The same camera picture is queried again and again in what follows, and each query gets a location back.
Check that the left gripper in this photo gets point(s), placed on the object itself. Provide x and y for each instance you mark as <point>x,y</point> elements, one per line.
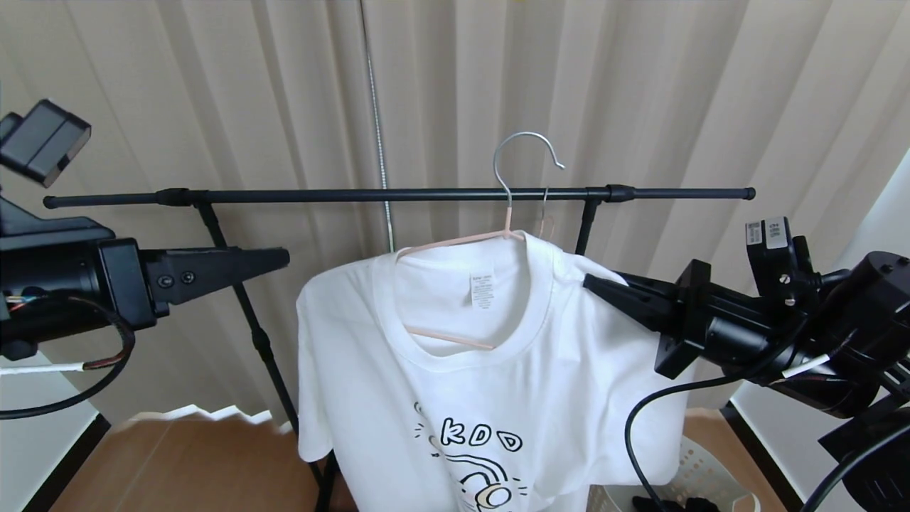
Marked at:
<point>64,291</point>

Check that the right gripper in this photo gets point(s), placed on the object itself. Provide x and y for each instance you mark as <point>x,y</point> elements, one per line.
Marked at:
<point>753,341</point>

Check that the pink clothes hanger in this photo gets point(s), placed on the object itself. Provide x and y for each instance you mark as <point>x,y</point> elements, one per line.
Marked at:
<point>546,203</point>
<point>509,217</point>

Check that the white garment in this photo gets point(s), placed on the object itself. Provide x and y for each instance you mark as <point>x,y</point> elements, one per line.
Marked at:
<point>370,370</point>

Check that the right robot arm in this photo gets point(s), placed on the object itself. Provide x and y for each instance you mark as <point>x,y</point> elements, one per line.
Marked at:
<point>874,313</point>

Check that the black clothes rack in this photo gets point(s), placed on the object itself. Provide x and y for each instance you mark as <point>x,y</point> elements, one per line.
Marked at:
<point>320,195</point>

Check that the white laundry basket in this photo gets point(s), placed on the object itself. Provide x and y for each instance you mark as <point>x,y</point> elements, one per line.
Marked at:
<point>704,469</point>

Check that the beige curtain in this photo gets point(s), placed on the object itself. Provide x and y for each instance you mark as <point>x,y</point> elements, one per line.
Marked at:
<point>213,85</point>

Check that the black garment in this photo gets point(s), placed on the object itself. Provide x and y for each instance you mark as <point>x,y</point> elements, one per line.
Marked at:
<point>661,505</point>

